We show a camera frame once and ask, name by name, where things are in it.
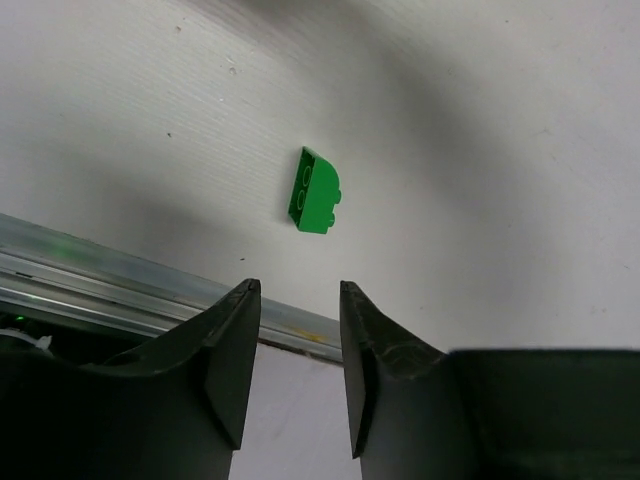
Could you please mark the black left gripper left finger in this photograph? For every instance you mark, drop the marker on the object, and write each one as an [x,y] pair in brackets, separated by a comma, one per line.
[173,407]

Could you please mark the green curved lego brick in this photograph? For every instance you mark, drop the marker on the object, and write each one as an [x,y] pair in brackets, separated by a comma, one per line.
[316,192]

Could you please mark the aluminium table frame rail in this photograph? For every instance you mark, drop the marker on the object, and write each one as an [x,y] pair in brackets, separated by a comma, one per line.
[58,273]

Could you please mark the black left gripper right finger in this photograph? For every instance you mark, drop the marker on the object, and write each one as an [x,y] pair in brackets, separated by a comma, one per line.
[416,412]

